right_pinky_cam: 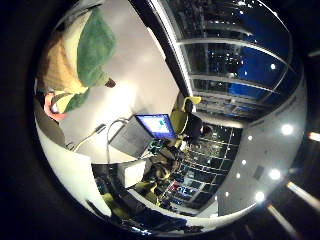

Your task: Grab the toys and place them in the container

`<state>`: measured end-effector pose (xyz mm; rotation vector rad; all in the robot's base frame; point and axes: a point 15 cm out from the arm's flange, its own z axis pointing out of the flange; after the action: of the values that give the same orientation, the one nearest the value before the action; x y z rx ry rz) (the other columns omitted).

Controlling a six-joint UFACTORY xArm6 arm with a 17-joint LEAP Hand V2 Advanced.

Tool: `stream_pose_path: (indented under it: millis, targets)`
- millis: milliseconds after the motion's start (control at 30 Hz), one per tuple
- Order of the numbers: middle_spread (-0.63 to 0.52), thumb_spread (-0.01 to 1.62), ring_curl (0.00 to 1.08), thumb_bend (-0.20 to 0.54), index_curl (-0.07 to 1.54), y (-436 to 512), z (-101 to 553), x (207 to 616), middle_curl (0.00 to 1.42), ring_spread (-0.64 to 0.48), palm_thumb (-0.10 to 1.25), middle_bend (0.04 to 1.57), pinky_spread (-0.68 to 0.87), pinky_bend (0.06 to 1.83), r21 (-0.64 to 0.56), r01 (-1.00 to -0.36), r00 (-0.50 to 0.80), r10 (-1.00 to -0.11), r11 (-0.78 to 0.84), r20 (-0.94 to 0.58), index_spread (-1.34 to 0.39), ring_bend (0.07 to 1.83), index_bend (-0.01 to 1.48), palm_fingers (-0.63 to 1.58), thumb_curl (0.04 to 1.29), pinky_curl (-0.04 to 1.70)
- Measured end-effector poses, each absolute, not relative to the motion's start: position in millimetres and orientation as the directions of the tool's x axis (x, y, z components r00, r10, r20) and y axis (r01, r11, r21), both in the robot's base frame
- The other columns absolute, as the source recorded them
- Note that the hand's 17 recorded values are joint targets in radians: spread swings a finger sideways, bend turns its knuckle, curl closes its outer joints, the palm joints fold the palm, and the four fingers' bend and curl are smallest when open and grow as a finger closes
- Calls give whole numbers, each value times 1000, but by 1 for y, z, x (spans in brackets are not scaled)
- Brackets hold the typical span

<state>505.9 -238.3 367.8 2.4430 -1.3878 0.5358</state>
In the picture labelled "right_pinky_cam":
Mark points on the white box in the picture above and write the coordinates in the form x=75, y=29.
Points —
x=131, y=173

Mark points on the computer monitor with blue screen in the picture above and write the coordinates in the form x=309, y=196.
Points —
x=156, y=126

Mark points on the grey laptop computer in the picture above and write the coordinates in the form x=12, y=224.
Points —
x=131, y=138

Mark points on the pink shrimp plush toy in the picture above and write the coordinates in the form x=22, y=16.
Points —
x=50, y=108

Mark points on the yellow corn plush green husk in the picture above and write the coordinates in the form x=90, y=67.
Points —
x=90, y=50

